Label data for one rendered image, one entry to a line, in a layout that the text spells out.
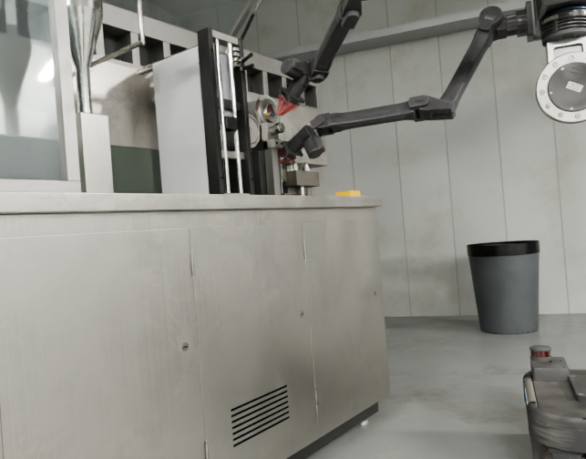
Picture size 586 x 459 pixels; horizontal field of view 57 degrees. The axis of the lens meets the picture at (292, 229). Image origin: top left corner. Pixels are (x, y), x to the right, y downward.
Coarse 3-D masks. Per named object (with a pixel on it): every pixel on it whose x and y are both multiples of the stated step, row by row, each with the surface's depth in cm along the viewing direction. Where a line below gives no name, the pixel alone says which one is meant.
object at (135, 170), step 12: (120, 156) 194; (132, 156) 198; (144, 156) 202; (156, 156) 206; (120, 168) 193; (132, 168) 197; (144, 168) 201; (156, 168) 206; (120, 180) 193; (132, 180) 197; (144, 180) 201; (156, 180) 206; (120, 192) 193; (132, 192) 197; (144, 192) 201; (156, 192) 205
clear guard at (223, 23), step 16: (112, 0) 197; (128, 0) 201; (144, 0) 205; (160, 0) 209; (176, 0) 213; (192, 0) 218; (208, 0) 222; (224, 0) 227; (240, 0) 232; (160, 16) 215; (176, 16) 219; (192, 16) 224; (208, 16) 229; (224, 16) 234; (224, 32) 241
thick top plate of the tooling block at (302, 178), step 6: (288, 174) 217; (294, 174) 216; (300, 174) 217; (306, 174) 221; (312, 174) 224; (318, 174) 228; (288, 180) 218; (294, 180) 216; (300, 180) 217; (306, 180) 220; (312, 180) 224; (318, 180) 227; (288, 186) 218; (294, 186) 219; (300, 186) 221; (306, 186) 224; (312, 186) 226
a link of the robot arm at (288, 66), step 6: (288, 60) 195; (294, 60) 193; (282, 66) 197; (288, 66) 194; (294, 66) 193; (300, 66) 194; (306, 66) 197; (282, 72) 196; (288, 72) 194; (294, 72) 195; (300, 72) 196; (306, 72) 196; (294, 78) 199; (312, 78) 196; (318, 78) 195
